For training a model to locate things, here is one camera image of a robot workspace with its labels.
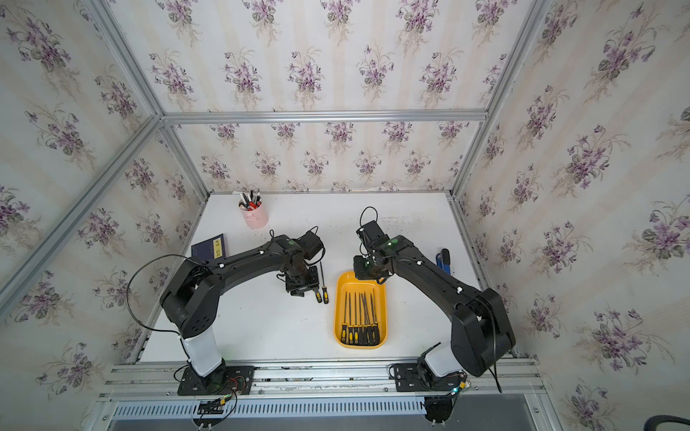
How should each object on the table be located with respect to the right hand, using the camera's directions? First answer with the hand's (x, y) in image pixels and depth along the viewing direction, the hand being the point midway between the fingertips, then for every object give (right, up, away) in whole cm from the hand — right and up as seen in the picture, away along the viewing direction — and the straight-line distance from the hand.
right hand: (361, 273), depth 83 cm
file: (-14, -9, +5) cm, 17 cm away
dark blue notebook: (-56, +6, +16) cm, 59 cm away
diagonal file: (-5, -16, -1) cm, 17 cm away
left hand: (-14, -7, +2) cm, 16 cm away
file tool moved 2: (+3, -17, -2) cm, 17 cm away
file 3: (-4, -18, -3) cm, 19 cm away
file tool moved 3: (+1, -17, -2) cm, 17 cm away
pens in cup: (-43, +24, +21) cm, 54 cm away
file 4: (-4, -17, -1) cm, 17 cm away
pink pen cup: (-40, +17, +20) cm, 48 cm away
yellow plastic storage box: (-5, -4, +5) cm, 8 cm away
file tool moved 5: (-2, -16, -2) cm, 17 cm away
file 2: (+1, -16, -2) cm, 16 cm away
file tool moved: (+4, -16, -2) cm, 17 cm away
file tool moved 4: (0, -16, -2) cm, 17 cm away
